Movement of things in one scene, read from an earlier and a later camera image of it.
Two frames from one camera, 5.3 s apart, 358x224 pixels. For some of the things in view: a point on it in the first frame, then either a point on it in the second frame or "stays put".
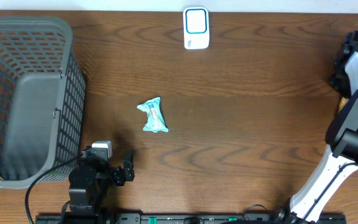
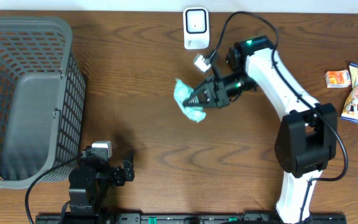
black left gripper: x=119 y=177 stays put
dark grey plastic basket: x=33 y=91 stays put
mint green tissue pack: x=155 y=122 → x=181 y=91
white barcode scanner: x=196 y=28 stays put
